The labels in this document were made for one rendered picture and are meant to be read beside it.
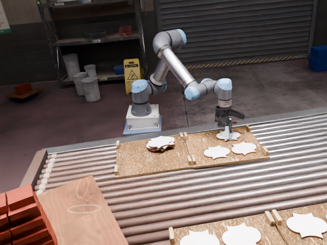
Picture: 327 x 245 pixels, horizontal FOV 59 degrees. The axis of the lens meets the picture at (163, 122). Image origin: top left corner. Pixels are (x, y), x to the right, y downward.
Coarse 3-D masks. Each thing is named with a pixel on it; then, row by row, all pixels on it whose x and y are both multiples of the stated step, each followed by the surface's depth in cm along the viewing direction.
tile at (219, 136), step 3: (234, 132) 177; (237, 132) 177; (219, 135) 176; (234, 135) 174; (237, 135) 174; (219, 138) 172; (222, 138) 172; (225, 138) 172; (228, 138) 172; (234, 138) 171; (237, 138) 172; (225, 141) 170
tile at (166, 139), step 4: (160, 136) 174; (152, 140) 170; (156, 140) 170; (160, 140) 170; (164, 140) 169; (168, 140) 169; (148, 144) 167; (152, 144) 167; (156, 144) 166; (160, 144) 166; (164, 144) 165; (168, 144) 165
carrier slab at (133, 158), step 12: (120, 144) 180; (132, 144) 178; (144, 144) 177; (180, 144) 173; (120, 156) 168; (132, 156) 167; (144, 156) 165; (156, 156) 164; (168, 156) 163; (180, 156) 162; (120, 168) 157; (132, 168) 156; (144, 168) 155; (156, 168) 154; (168, 168) 153; (180, 168) 152; (192, 168) 153
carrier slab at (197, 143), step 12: (204, 132) 183; (216, 132) 182; (240, 132) 179; (192, 144) 172; (204, 144) 170; (216, 144) 169; (228, 144) 168; (204, 156) 159; (228, 156) 157; (240, 156) 156; (252, 156) 155; (264, 156) 154
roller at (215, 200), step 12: (312, 180) 136; (324, 180) 135; (240, 192) 133; (252, 192) 133; (264, 192) 133; (276, 192) 133; (168, 204) 131; (180, 204) 130; (192, 204) 130; (204, 204) 131; (120, 216) 128; (132, 216) 128
